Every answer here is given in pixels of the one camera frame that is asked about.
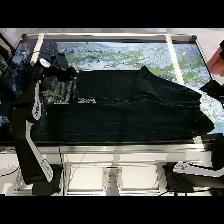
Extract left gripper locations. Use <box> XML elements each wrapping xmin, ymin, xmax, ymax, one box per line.
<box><xmin>54</xmin><ymin>67</ymin><xmax>80</xmax><ymax>83</ymax></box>

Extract black jeans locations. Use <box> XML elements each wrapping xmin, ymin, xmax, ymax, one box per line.
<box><xmin>45</xmin><ymin>65</ymin><xmax>216</xmax><ymax>142</ymax></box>

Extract red garment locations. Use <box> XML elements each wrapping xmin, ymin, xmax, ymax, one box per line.
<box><xmin>206</xmin><ymin>40</ymin><xmax>224</xmax><ymax>78</ymax></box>

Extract silver frame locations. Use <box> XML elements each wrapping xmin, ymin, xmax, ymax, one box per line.
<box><xmin>0</xmin><ymin>32</ymin><xmax>224</xmax><ymax>197</ymax></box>

